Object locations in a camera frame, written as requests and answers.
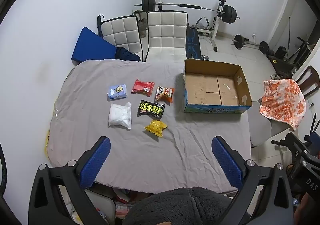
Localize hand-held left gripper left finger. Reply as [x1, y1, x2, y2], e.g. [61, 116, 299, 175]
[28, 136, 111, 225]

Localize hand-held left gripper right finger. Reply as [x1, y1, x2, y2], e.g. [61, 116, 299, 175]
[211, 136, 294, 225]

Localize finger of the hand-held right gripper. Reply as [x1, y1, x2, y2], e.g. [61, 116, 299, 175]
[304, 132, 320, 143]
[286, 132, 307, 156]

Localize white soft packet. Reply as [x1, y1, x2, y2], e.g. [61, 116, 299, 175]
[108, 102, 132, 130]

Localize yellow snack packet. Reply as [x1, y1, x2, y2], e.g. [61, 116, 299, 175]
[144, 120, 168, 138]

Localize blue tissue pack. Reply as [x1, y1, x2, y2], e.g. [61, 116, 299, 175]
[107, 84, 127, 101]

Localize cardboard box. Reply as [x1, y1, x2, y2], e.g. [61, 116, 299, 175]
[183, 58, 252, 115]

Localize black wipes packet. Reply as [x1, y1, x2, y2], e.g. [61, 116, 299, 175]
[137, 100, 166, 118]

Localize red snack packet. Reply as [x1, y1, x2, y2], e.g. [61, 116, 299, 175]
[131, 79, 155, 97]

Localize orange panda snack packet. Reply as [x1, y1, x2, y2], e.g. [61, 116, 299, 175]
[155, 86, 175, 104]

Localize grey chair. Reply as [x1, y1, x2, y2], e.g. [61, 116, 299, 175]
[250, 97, 298, 148]

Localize orange patterned towel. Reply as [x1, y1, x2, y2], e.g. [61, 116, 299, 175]
[259, 78, 307, 132]

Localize grey table cloth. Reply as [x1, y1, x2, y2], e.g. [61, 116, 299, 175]
[45, 58, 252, 194]

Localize person's grey fleece clothing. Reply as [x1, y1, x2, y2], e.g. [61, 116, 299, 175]
[122, 186, 250, 225]

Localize brown wooden chair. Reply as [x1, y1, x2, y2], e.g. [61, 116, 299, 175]
[291, 65, 320, 98]

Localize dark floor mat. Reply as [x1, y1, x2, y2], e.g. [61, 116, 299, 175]
[267, 55, 300, 78]

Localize black leaning rod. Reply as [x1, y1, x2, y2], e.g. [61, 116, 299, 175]
[288, 16, 293, 58]

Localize dark blue cloth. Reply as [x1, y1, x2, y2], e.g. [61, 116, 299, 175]
[115, 47, 141, 62]

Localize blue foam mat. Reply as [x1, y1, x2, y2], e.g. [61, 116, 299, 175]
[71, 27, 118, 61]

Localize short barbell with black plates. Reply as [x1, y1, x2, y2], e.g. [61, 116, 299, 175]
[232, 35, 270, 55]

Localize black blue weight bench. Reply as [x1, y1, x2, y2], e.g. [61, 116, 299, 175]
[185, 17, 214, 59]

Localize white padded chair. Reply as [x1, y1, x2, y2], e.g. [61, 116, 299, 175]
[97, 14, 143, 61]
[145, 10, 188, 63]

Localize barbell on rack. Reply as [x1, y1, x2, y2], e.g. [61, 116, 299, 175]
[156, 0, 229, 53]

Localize long barbell with black plates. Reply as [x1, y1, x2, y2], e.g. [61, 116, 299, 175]
[134, 0, 241, 24]

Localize black exercise frame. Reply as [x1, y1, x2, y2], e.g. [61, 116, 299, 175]
[287, 36, 314, 65]

